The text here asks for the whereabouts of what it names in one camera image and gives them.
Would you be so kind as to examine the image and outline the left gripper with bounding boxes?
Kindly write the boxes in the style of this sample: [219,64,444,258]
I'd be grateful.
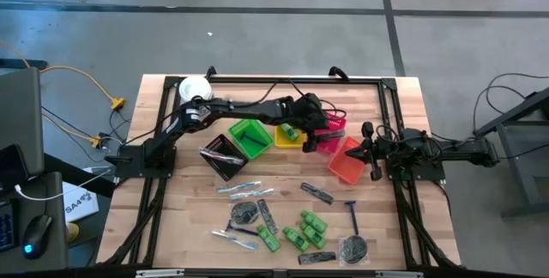
[287,92,331,154]

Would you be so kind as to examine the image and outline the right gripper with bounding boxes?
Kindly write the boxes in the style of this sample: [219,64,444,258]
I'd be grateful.
[345,121,389,182]

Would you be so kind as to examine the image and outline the green travel bottle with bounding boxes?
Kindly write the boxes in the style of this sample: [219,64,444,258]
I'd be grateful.
[281,226,311,252]
[299,221,327,250]
[256,224,282,253]
[299,209,329,233]
[281,123,301,142]

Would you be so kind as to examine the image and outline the bagged black comb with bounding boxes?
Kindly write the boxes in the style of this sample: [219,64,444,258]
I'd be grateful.
[256,198,280,235]
[299,181,335,206]
[316,128,347,143]
[297,251,338,266]

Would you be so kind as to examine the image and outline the bagged black hair ties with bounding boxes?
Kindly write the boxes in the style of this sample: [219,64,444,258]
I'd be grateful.
[337,233,371,268]
[230,200,261,227]

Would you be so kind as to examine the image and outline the orange plastic basket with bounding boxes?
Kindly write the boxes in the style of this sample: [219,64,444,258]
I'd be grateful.
[327,136,371,185]

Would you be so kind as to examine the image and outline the pinkish red plastic basket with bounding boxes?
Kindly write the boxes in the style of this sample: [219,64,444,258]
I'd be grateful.
[315,112,347,155]

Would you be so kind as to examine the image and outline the yellow plastic basket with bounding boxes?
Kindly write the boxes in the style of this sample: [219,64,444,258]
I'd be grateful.
[273,123,308,149]

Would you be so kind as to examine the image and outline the green plastic basket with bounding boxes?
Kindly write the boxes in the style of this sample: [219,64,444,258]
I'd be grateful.
[227,118,275,160]

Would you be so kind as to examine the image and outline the packaged toothbrushes centre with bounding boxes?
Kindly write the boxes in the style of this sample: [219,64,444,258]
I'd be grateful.
[229,187,275,202]

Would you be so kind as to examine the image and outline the black plastic basket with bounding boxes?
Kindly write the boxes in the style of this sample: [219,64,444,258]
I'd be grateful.
[198,133,250,183]

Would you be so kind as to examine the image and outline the Lysol wipes canister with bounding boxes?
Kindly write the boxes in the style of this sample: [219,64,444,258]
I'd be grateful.
[178,75,214,106]

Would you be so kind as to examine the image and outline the black side table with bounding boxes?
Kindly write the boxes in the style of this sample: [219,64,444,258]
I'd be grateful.
[473,87,549,219]

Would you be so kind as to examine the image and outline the white paper box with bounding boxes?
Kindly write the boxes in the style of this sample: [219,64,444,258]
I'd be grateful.
[62,181,100,223]

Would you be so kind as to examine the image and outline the small yellow object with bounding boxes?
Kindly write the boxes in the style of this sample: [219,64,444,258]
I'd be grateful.
[66,221,81,243]

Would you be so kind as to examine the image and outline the black computer mouse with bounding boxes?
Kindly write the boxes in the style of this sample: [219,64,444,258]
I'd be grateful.
[21,214,53,261]

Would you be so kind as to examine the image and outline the grey laptop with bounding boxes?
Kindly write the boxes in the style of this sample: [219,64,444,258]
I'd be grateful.
[0,66,45,180]

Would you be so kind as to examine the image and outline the black floor bar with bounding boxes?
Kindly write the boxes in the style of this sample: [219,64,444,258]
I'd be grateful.
[0,57,48,71]

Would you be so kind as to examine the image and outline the black tablet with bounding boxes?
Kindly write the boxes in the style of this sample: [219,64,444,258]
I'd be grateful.
[0,144,29,193]

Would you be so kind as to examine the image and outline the black keyboard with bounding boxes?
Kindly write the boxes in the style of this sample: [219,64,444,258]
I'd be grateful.
[0,200,19,253]

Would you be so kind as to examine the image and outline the black aluminium table frame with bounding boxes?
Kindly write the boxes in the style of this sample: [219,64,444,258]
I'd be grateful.
[96,74,462,270]

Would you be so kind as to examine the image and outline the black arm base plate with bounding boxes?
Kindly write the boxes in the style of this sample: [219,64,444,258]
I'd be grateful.
[114,144,178,179]
[385,157,447,182]

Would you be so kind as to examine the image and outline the black floor cable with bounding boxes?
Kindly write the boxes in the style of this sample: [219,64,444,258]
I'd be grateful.
[471,71,549,133]

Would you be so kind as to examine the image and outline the grey metal bracket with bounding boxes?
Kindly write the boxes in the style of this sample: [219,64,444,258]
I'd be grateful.
[136,269,185,278]
[375,270,424,278]

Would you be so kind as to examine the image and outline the orange extension cable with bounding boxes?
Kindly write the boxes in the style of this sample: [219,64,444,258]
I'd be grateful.
[0,39,126,112]
[40,113,104,149]

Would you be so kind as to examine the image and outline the white cable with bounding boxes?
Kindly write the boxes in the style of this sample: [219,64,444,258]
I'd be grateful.
[14,168,112,202]

